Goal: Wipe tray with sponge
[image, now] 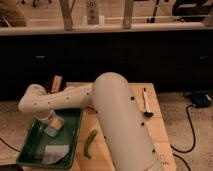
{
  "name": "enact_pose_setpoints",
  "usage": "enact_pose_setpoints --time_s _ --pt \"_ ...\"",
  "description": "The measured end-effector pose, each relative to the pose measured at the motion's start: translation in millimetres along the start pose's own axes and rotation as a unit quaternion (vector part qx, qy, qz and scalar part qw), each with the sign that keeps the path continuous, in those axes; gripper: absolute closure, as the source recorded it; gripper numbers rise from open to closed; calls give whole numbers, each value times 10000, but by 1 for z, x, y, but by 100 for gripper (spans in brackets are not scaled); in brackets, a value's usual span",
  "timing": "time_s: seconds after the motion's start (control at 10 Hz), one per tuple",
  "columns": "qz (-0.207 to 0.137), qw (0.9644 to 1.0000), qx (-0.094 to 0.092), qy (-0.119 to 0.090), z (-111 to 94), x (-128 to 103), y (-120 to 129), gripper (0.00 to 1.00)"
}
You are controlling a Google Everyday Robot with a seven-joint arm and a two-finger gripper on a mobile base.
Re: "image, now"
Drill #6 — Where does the translucent grey gripper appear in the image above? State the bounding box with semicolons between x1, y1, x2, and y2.
42;113;64;137

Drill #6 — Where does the yellow sponge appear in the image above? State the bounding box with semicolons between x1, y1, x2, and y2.
50;118;64;130

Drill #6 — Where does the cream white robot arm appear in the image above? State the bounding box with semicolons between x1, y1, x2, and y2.
18;72;164;171

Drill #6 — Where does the green plastic tray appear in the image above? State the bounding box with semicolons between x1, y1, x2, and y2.
16;108;83;170

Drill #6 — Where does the small wooden block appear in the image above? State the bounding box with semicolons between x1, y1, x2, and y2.
51;75;63;93

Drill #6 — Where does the wooden table board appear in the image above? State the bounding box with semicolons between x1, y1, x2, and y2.
31;82;178;171

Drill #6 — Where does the white labelled box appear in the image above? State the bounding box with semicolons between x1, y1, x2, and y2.
86;0;99;25

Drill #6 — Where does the blue black floor device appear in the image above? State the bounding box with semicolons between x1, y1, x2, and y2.
190;92;212;108

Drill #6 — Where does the left wooden post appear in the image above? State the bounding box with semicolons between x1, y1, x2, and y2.
59;0;73;30

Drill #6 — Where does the wooden post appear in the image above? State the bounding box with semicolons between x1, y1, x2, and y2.
123;0;134;29
59;0;73;30

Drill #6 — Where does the black power cable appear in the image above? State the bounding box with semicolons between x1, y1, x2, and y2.
170;104;198;171

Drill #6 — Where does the right wooden post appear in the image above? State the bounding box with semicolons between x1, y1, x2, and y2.
123;0;134;29

